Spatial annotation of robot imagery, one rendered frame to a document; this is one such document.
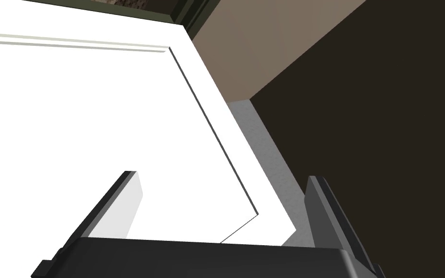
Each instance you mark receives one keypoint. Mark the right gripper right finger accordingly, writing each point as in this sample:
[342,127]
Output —
[325,216]

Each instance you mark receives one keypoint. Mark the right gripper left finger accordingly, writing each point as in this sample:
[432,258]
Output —
[111,212]

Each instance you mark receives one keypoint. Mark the white panelled door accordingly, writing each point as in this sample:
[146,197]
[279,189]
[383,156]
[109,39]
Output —
[91,127]

